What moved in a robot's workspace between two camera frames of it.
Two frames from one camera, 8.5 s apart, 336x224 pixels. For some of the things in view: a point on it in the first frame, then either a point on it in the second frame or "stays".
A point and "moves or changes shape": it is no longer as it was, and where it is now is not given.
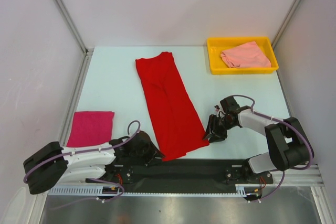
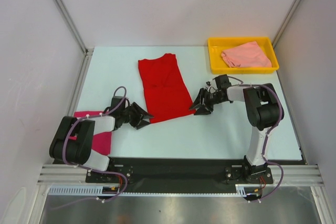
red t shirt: (179, 125) moves or changes shape
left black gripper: (151, 149) → (138, 111)
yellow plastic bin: (218, 66) stays
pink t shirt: (248, 55) stays
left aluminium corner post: (86, 52) stays
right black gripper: (218, 135) → (199, 100)
